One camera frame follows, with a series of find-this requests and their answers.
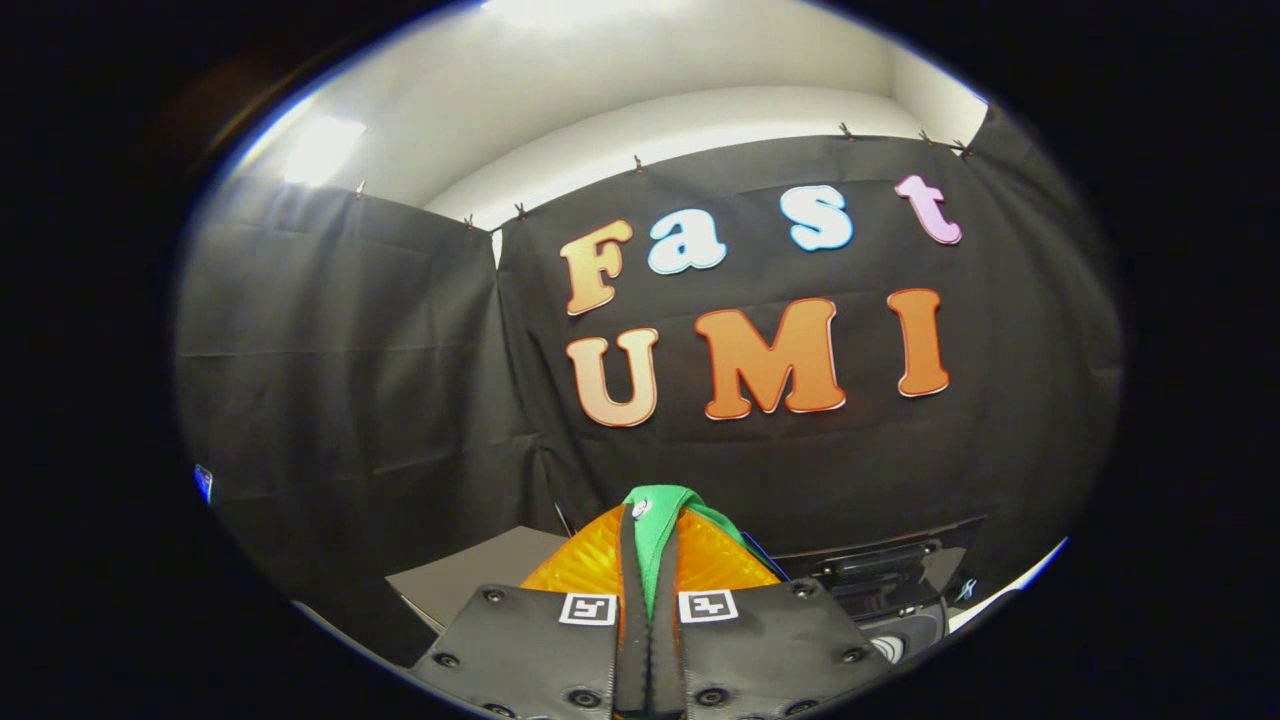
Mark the grey washing machine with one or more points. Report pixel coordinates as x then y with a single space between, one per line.
915 635

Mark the ceiling light strip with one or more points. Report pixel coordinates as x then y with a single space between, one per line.
322 150

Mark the phone with lit screen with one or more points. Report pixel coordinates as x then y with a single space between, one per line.
203 483

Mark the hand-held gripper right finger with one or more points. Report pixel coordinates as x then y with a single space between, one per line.
668 620

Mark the green polo shirt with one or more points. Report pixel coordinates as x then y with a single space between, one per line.
660 510

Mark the white board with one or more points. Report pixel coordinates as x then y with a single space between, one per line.
1010 590

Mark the grey box stand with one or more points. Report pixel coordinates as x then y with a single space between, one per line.
470 575

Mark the black backdrop cloth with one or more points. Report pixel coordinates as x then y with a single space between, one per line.
350 350

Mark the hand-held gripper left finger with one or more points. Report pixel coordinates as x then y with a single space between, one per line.
630 600

